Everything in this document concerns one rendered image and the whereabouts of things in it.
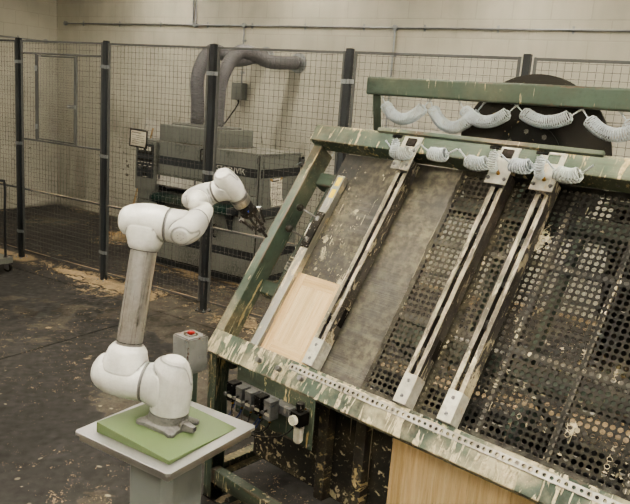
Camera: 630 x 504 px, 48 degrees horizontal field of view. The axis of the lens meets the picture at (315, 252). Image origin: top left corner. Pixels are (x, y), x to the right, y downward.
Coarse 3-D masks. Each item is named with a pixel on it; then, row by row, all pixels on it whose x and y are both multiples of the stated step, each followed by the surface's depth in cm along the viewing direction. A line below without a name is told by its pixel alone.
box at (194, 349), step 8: (176, 336) 334; (184, 336) 332; (200, 336) 334; (176, 344) 334; (184, 344) 330; (192, 344) 330; (200, 344) 334; (176, 352) 335; (184, 352) 331; (192, 352) 331; (200, 352) 335; (192, 360) 332; (200, 360) 336; (192, 368) 333; (200, 368) 337
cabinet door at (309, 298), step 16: (304, 288) 340; (320, 288) 334; (336, 288) 329; (288, 304) 340; (304, 304) 335; (320, 304) 330; (288, 320) 336; (304, 320) 331; (320, 320) 325; (272, 336) 336; (288, 336) 331; (304, 336) 326; (288, 352) 326; (304, 352) 322
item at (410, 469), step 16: (400, 448) 305; (416, 448) 300; (400, 464) 306; (416, 464) 301; (432, 464) 295; (448, 464) 289; (400, 480) 307; (416, 480) 302; (432, 480) 296; (448, 480) 290; (464, 480) 285; (480, 480) 280; (400, 496) 308; (416, 496) 303; (432, 496) 297; (448, 496) 291; (464, 496) 286; (480, 496) 281; (496, 496) 276; (512, 496) 271
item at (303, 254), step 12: (336, 180) 360; (348, 180) 361; (336, 192) 356; (324, 204) 356; (336, 204) 357; (324, 216) 353; (312, 240) 350; (300, 252) 349; (300, 264) 347; (288, 276) 346; (288, 288) 344; (276, 300) 343; (276, 312) 341; (264, 324) 340; (264, 336) 338
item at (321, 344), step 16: (416, 144) 333; (400, 176) 336; (400, 192) 332; (384, 208) 332; (384, 224) 328; (368, 240) 328; (368, 256) 324; (352, 272) 324; (352, 288) 320; (336, 304) 320; (352, 304) 322; (336, 320) 316; (320, 336) 316; (336, 336) 318; (320, 352) 312; (320, 368) 314
